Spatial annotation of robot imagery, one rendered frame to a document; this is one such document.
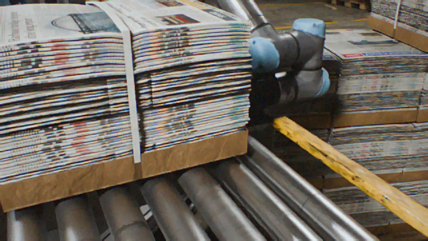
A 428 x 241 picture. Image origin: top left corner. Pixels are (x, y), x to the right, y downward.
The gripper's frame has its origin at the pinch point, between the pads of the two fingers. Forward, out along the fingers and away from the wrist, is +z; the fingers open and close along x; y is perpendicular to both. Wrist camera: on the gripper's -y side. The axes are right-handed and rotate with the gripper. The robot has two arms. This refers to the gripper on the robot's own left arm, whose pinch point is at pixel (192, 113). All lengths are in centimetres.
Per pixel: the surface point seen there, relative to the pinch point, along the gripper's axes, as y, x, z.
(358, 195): -46, -6, -64
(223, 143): 4.5, 22.5, 3.9
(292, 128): 2.8, 19.8, -11.7
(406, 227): -63, 1, -85
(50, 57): 21.8, 22.7, 27.6
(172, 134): 7.8, 21.9, 12.4
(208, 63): 18.2, 22.5, 6.7
